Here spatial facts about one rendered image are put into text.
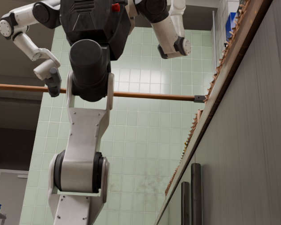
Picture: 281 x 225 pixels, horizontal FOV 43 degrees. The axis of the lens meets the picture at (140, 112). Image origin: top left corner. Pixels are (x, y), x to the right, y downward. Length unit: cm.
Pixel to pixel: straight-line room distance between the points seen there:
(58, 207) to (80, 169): 14
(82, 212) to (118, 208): 184
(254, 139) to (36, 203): 284
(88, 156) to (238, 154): 85
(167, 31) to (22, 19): 67
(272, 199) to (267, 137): 5
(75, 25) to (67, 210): 66
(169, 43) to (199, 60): 200
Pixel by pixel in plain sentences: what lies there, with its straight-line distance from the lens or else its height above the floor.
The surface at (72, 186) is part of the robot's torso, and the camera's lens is 121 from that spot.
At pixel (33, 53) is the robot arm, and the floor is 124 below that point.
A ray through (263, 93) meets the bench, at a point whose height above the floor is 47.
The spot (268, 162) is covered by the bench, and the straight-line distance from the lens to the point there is 32.
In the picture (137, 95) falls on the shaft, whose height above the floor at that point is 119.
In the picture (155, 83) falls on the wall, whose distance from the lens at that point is 339.
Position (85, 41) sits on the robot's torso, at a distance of 123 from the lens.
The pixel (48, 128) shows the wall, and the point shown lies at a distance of 328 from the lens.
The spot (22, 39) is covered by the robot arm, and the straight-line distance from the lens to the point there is 182.
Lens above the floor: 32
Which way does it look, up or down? 24 degrees up
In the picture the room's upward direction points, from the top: 3 degrees clockwise
